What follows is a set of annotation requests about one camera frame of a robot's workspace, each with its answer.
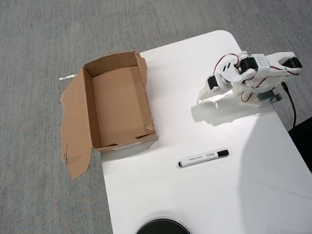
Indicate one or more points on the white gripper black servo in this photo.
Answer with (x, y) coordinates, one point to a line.
(211, 87)

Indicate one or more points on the white marker pen black cap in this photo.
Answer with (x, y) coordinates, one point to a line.
(202, 158)

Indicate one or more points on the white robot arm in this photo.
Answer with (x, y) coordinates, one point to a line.
(275, 58)

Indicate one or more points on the open brown cardboard box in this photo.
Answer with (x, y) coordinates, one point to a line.
(117, 102)

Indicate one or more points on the grey table clamp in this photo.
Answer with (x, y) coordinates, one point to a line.
(269, 97)

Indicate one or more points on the black round disc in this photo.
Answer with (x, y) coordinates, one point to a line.
(162, 225)

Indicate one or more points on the white tape strip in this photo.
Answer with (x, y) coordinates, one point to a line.
(68, 77)

